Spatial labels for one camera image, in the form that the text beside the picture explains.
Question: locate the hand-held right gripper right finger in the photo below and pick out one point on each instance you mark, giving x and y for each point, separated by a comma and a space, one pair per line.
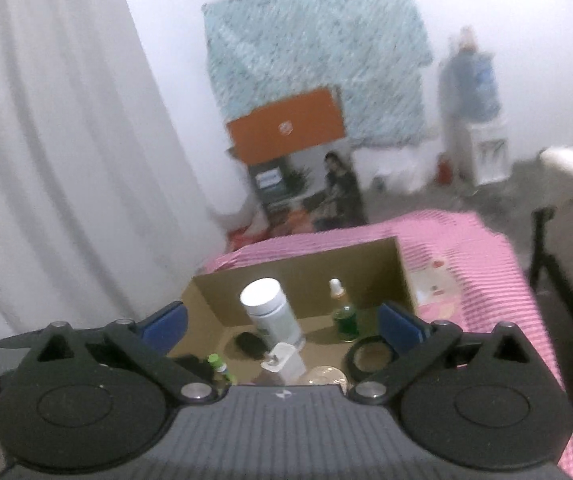
401, 325

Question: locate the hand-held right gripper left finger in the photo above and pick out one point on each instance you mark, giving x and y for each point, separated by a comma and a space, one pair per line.
166, 322

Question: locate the green dropper bottle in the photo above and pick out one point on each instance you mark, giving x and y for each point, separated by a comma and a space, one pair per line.
346, 322

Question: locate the black tape roll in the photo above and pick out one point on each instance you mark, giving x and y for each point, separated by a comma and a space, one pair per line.
351, 355

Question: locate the green glue stick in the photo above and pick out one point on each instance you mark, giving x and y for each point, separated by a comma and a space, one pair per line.
216, 365

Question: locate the black oval case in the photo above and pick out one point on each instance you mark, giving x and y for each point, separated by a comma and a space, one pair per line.
250, 345

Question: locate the gold-lid cream jar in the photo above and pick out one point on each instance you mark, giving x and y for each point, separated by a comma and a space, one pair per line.
324, 376

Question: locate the brown cardboard box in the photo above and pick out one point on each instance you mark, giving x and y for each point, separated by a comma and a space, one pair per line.
316, 270

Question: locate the white green-label pill bottle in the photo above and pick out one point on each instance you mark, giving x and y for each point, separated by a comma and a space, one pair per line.
271, 320

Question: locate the white charger adapter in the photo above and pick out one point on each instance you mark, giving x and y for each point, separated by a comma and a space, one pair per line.
286, 365

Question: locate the pink checked tablecloth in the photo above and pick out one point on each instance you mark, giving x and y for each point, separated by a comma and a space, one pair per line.
491, 285

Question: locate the red bag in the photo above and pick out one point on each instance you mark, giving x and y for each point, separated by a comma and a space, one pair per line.
249, 237

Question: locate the white plastic bag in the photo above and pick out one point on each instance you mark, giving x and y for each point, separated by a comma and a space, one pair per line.
231, 215

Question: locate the small red canister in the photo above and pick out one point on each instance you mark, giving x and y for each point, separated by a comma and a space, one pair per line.
445, 170

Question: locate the white water dispenser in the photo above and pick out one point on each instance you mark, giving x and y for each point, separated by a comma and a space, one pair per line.
486, 155

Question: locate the white curtain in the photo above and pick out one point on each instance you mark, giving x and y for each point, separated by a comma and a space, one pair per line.
66, 135

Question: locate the orange printed carton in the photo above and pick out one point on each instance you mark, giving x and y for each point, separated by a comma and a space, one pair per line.
286, 130

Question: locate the blue patterned wall hanging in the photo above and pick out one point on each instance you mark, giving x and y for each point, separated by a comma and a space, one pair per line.
316, 35

